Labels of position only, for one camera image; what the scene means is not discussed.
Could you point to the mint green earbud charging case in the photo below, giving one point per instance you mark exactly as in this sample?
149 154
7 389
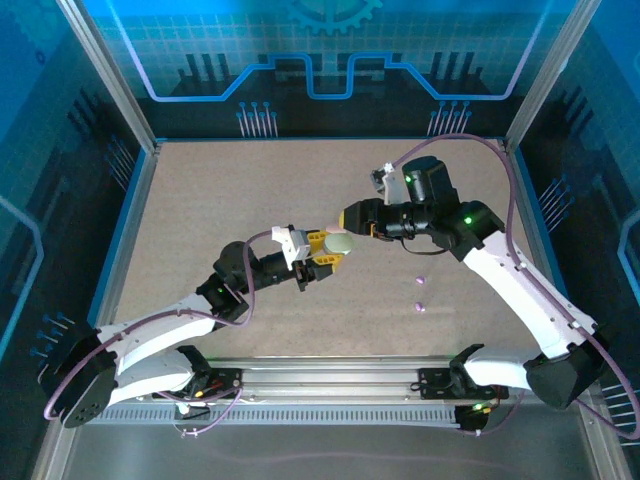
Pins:
339 244

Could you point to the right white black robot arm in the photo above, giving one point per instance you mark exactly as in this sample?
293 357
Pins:
525 290

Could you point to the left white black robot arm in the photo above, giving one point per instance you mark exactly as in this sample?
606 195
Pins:
150 325

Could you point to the grey metal panel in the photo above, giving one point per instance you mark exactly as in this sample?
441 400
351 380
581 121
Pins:
325 450

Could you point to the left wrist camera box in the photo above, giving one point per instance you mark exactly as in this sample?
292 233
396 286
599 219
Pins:
295 242

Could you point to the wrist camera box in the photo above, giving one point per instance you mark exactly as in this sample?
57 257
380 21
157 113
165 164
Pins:
295 242
392 185

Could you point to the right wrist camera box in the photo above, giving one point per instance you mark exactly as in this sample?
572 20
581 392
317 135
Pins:
392 185

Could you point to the aluminium table side rail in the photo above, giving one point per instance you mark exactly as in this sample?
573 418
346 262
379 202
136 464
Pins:
524 200
141 200

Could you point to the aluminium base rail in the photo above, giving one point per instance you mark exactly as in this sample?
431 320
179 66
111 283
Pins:
325 380

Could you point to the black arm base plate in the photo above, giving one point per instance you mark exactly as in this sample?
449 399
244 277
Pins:
227 385
432 385

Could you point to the aluminium frame post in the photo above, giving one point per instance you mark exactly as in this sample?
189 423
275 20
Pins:
547 75
111 75

